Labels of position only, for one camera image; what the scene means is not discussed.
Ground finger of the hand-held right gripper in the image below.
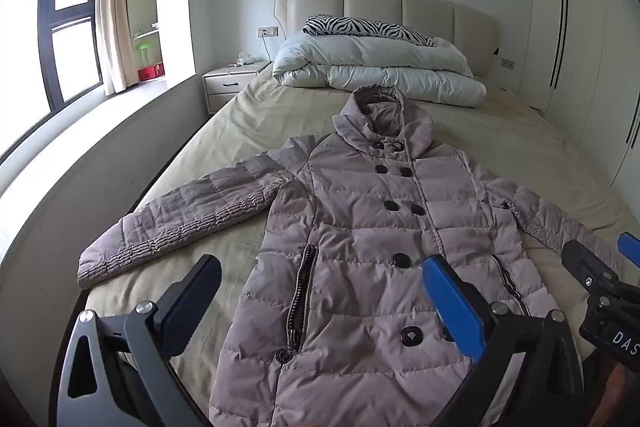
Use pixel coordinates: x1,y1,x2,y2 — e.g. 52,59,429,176
561,239,621,308
618,231,640,266

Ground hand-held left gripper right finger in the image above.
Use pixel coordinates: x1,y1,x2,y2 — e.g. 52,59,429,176
421,255,585,427

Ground white wardrobe with black handles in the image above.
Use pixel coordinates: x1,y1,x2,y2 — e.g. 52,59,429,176
517,0,640,194

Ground bed with beige sheet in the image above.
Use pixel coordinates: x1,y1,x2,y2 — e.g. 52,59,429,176
82,68,635,427

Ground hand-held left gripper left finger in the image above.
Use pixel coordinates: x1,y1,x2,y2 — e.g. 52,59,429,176
54,254,223,427

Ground white folded duvet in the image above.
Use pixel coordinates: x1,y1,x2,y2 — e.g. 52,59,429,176
271,31,489,108

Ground zebra print pillow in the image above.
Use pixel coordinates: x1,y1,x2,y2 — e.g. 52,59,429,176
301,15,435,48

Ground beige padded headboard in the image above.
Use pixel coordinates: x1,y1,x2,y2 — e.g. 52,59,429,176
273,0,501,80

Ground green plastic stool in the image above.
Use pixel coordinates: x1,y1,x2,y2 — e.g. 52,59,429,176
133,42,154,70

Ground beige curtain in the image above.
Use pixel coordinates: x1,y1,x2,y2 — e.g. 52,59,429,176
97,0,132,96

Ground cream nightstand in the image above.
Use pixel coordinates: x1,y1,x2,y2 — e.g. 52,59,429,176
202,60,274,114

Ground mauve quilted hooded coat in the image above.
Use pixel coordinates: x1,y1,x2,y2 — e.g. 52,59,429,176
77,86,617,427

